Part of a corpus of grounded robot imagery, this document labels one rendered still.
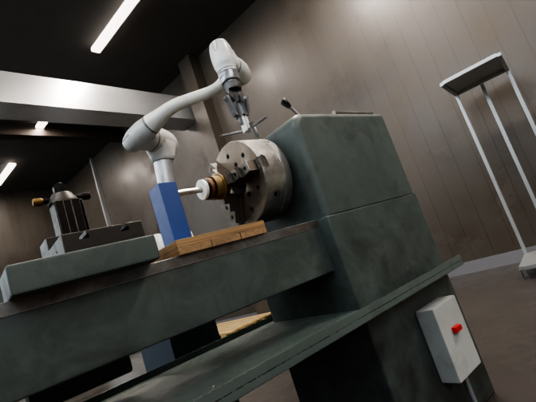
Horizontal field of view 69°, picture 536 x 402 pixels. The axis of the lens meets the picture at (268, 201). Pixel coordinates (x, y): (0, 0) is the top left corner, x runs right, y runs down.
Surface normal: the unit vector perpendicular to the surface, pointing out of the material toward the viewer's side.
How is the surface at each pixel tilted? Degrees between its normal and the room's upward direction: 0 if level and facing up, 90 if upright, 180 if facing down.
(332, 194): 90
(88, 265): 90
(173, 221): 90
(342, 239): 90
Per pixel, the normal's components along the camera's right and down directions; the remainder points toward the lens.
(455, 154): -0.64, 0.09
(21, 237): 0.70, -0.34
